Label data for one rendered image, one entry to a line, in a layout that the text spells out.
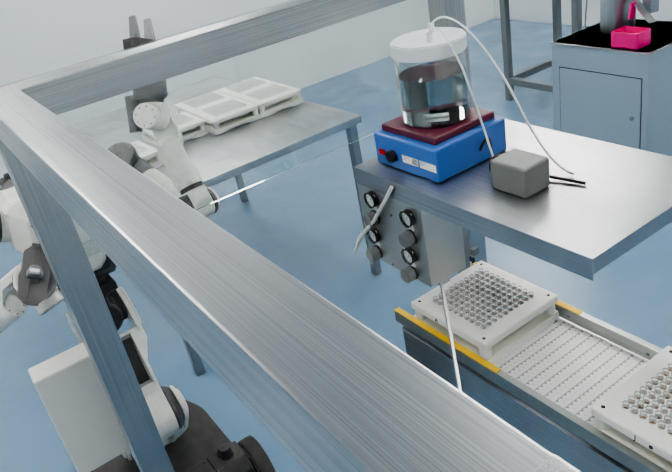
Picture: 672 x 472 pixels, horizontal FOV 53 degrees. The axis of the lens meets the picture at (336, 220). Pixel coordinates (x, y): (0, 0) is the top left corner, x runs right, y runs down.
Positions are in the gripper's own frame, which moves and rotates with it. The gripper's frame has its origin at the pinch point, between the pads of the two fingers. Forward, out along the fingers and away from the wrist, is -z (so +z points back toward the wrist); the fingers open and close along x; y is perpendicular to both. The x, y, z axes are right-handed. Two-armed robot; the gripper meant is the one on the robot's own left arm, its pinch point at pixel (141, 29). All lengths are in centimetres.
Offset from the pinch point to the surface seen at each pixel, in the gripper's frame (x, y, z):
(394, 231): 2, -66, 57
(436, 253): 3, -75, 62
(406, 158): 5, -72, 42
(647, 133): -259, -102, 42
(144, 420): 38, -22, 89
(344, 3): 10, -64, 9
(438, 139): 8, -80, 39
